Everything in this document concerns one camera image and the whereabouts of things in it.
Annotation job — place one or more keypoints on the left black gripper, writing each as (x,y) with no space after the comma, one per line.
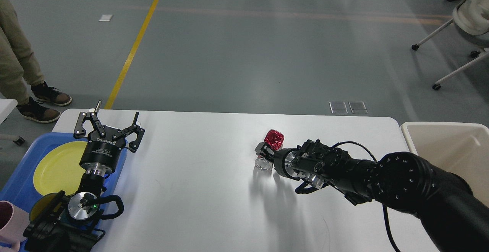
(103,152)

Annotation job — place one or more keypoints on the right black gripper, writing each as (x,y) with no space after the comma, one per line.
(282,159)

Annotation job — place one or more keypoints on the crushed red can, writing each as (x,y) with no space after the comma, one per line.
(275,139)

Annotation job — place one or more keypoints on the yellow plate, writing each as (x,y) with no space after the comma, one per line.
(60,169)

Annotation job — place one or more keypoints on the pink mug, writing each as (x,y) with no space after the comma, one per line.
(13,223)

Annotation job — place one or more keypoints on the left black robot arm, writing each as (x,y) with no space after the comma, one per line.
(63,222)

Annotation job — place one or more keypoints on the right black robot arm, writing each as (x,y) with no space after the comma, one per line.
(444,202)

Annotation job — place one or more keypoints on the floor socket plate left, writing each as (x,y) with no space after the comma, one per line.
(338,107)

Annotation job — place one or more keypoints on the floor socket plate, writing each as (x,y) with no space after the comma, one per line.
(338,107)
(358,107)

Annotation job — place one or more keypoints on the floor socket plate right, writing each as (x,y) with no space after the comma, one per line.
(358,107)

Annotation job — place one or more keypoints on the white side table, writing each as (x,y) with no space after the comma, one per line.
(6,107)

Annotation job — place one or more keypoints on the blue plastic tray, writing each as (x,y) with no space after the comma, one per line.
(20,188)

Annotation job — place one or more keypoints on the white floor marker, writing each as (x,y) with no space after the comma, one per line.
(105,18)

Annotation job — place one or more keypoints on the person in khaki trousers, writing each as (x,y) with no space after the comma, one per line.
(20,76)

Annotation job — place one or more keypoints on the beige plastic bin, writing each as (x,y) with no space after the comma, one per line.
(460,148)

